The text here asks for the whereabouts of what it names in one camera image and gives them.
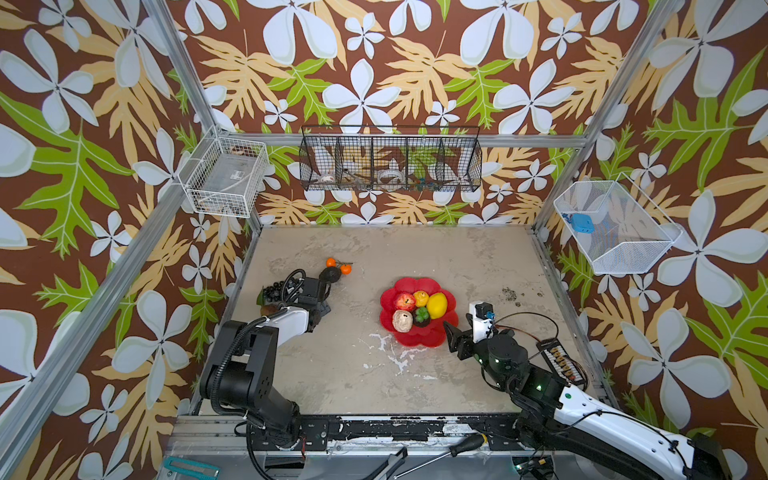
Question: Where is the dark avocado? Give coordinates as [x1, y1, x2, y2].
[319, 266, 342, 284]

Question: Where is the yellow lemon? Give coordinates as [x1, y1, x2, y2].
[426, 292, 448, 320]

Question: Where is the small yellow orange fruit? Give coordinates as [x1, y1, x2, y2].
[413, 290, 430, 308]

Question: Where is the white garlic bulb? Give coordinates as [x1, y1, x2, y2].
[392, 310, 414, 333]

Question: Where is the red apple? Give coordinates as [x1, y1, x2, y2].
[394, 292, 417, 312]

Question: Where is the red green fig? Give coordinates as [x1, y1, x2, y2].
[260, 305, 279, 316]

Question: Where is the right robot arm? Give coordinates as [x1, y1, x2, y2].
[444, 323, 733, 479]

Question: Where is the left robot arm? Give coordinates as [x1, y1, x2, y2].
[199, 278, 331, 448]

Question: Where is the red flower-shaped fruit bowl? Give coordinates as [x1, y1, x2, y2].
[379, 277, 459, 348]

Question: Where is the black grape bunch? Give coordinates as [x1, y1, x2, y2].
[261, 281, 284, 304]

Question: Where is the orange tangerine pair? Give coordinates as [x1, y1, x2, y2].
[326, 257, 352, 275]

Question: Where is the blue object in basket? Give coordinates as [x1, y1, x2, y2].
[568, 213, 595, 234]

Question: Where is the white mesh basket right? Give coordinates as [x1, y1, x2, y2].
[554, 174, 683, 275]

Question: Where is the aluminium rear crossbar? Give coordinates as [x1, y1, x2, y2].
[236, 131, 588, 150]

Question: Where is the teal tool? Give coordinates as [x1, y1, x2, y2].
[158, 456, 220, 480]

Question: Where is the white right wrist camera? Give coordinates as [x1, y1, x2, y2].
[468, 301, 496, 343]

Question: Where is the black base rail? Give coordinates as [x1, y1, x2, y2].
[290, 413, 519, 452]

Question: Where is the black handled screwdriver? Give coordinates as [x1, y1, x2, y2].
[392, 433, 487, 480]

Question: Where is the black wire basket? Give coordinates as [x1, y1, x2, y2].
[298, 125, 483, 192]

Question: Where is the black pliers handle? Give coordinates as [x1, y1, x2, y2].
[363, 447, 408, 480]

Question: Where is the white wire basket left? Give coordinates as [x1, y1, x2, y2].
[179, 128, 270, 219]

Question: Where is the aluminium frame post left rear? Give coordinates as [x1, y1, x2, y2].
[143, 1, 263, 235]

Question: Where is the aluminium frame post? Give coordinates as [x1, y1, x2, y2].
[143, 1, 263, 235]
[533, 0, 685, 232]

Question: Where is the aluminium frame beam left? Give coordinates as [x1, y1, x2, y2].
[1, 183, 184, 479]

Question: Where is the aluminium frame post right rear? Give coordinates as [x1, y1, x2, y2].
[533, 0, 685, 232]

